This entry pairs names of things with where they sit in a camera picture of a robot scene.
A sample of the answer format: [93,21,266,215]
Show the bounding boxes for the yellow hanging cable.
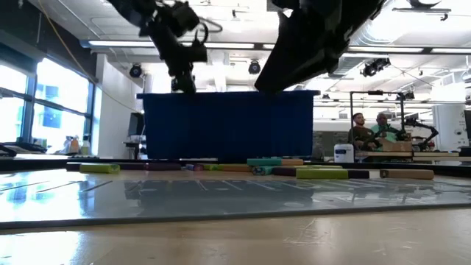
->
[36,0,139,113]

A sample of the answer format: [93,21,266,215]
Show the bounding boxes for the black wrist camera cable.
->
[196,16,224,44]

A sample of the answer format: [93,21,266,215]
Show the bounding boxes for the dark monitor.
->
[127,111,146,138]

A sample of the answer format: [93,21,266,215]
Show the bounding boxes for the cardboard box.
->
[378,138,413,153]

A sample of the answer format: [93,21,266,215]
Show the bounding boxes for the grey slotted divider panel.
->
[0,172,471,231]

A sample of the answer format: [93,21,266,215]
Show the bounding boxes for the clear bottle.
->
[79,133,92,156]

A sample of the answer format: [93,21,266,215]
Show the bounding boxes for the blue plastic bin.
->
[136,89,321,163]

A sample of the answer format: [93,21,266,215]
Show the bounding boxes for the white plastic container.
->
[333,144,355,164]

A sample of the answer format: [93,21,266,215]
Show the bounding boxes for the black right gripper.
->
[253,0,387,93]

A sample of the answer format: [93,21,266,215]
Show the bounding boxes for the black background rig frame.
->
[348,89,416,152]

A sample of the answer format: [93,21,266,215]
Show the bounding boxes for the orange bottle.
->
[68,135,81,155]

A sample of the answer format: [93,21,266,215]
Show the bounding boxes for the large window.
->
[0,54,97,158]

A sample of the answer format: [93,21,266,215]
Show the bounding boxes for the person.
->
[369,112,400,143]
[347,112,380,152]

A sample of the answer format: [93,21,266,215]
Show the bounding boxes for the linear ceiling light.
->
[79,38,471,54]

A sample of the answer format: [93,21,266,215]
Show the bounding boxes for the black curved bar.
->
[0,141,48,159]

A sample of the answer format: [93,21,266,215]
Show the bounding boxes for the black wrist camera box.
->
[161,1,202,38]

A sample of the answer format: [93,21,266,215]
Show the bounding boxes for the white cabinet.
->
[431,104,471,152]

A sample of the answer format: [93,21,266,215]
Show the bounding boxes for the background wooden table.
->
[354,149,471,165]

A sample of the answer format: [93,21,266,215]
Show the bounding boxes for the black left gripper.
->
[152,21,209,93]

